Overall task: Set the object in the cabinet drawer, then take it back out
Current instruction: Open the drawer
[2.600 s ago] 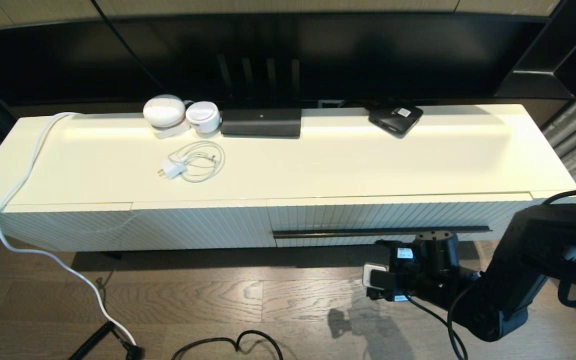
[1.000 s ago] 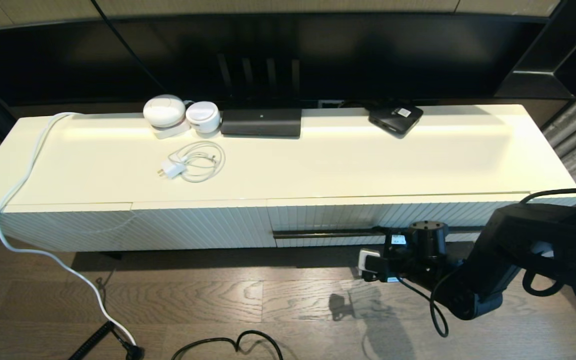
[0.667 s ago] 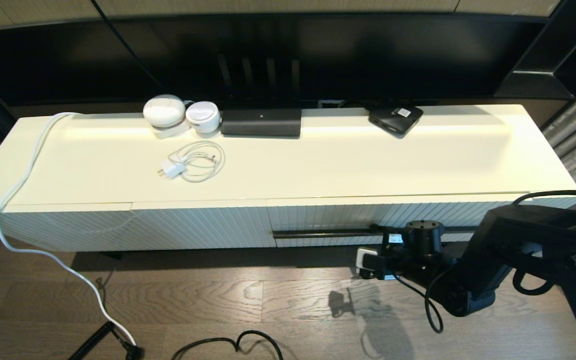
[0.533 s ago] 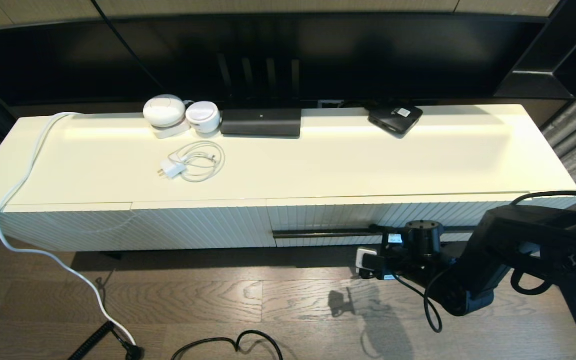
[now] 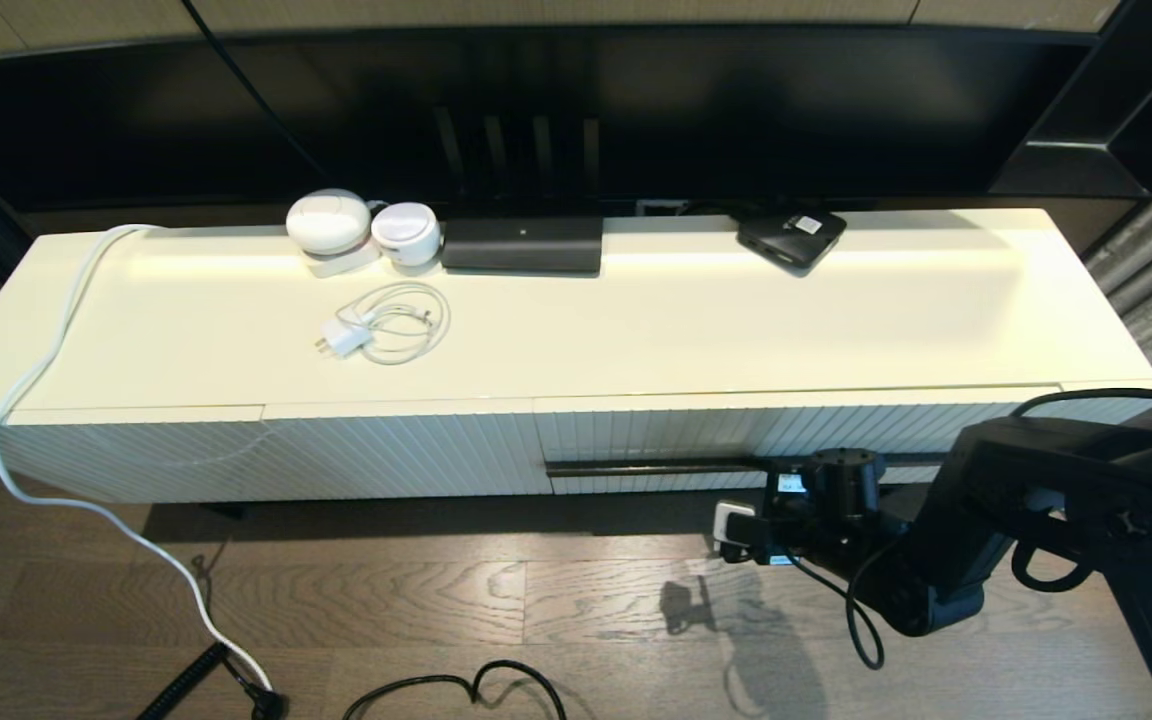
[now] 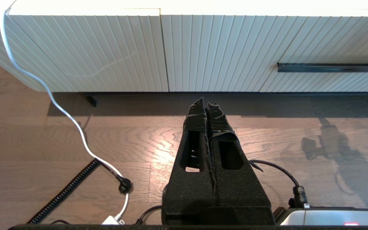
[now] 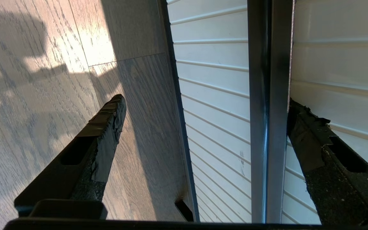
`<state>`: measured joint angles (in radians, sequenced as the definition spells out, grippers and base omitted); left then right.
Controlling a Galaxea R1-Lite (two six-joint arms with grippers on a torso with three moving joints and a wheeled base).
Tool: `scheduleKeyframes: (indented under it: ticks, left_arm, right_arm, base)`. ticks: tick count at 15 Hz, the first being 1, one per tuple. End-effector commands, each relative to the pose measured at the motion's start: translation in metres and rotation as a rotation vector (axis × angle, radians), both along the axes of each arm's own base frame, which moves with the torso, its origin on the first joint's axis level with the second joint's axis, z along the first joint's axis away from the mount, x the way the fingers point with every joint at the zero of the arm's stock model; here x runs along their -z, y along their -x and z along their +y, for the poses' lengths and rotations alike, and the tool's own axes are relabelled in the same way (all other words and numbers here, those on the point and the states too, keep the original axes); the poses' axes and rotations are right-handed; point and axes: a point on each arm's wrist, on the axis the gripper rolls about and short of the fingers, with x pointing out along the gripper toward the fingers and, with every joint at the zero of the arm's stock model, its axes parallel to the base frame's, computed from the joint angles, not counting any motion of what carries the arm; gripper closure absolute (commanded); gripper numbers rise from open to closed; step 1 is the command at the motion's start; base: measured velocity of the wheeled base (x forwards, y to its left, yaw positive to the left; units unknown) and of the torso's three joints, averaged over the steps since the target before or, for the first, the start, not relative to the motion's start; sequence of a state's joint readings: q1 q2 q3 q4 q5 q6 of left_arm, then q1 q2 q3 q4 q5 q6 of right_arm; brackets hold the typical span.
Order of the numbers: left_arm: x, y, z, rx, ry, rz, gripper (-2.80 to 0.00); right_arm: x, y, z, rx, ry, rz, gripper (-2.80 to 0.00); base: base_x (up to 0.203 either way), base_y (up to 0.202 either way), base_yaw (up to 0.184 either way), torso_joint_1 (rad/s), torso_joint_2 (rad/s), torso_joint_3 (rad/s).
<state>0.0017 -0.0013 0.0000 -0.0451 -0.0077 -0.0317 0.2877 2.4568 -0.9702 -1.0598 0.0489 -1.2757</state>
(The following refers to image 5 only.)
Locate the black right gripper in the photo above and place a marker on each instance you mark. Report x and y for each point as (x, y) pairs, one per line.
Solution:
(786, 525)

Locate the white ribbed drawer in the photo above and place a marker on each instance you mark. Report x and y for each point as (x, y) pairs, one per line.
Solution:
(686, 430)

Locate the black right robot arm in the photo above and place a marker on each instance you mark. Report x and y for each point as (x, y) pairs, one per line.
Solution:
(1036, 520)

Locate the cream white TV cabinet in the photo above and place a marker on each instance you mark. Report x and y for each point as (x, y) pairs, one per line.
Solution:
(636, 340)

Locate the black set-top box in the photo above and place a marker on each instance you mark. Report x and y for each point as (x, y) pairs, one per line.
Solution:
(786, 240)

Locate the black router with antennas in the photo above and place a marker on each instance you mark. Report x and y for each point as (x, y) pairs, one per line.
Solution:
(521, 245)

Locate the white ribbed cabinet door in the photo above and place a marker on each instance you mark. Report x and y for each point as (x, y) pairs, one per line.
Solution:
(136, 450)
(406, 450)

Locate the black television screen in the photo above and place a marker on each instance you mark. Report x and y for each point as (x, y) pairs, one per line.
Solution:
(786, 110)

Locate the small white round device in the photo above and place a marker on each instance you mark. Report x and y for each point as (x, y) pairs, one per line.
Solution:
(406, 235)

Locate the white flat device base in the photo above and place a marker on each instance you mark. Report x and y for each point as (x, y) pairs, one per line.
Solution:
(341, 264)

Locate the black shelf unit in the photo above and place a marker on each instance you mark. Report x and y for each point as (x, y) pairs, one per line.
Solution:
(1136, 120)

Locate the large white round device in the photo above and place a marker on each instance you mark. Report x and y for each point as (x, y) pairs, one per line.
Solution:
(328, 220)

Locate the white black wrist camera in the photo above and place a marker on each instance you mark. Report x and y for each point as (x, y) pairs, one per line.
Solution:
(736, 525)

